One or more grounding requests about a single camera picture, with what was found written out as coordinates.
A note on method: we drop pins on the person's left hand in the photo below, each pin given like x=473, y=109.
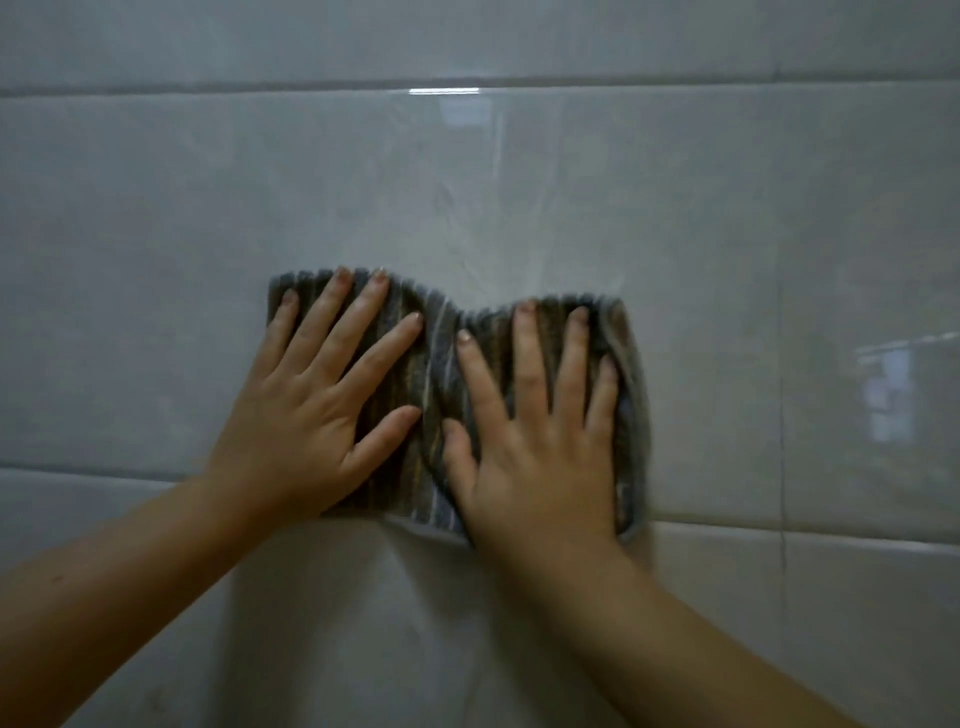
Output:
x=300, y=435

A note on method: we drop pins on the person's right hand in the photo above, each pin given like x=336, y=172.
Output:
x=536, y=480

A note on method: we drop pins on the person's right thumb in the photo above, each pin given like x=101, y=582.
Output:
x=457, y=457

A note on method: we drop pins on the person's right little finger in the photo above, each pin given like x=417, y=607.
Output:
x=602, y=397

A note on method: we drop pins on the person's left thumb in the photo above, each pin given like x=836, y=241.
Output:
x=384, y=436

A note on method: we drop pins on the person's left little finger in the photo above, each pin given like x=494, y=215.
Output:
x=274, y=330

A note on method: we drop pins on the person's left middle finger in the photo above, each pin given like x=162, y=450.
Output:
x=346, y=322

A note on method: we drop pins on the person's right middle finger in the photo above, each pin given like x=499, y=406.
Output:
x=529, y=360

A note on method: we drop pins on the grey striped cleaning cloth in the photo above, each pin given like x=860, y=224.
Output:
x=435, y=420

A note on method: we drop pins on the person's right forearm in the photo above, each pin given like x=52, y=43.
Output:
x=660, y=645

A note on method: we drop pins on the person's left forearm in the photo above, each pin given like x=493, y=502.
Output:
x=120, y=585

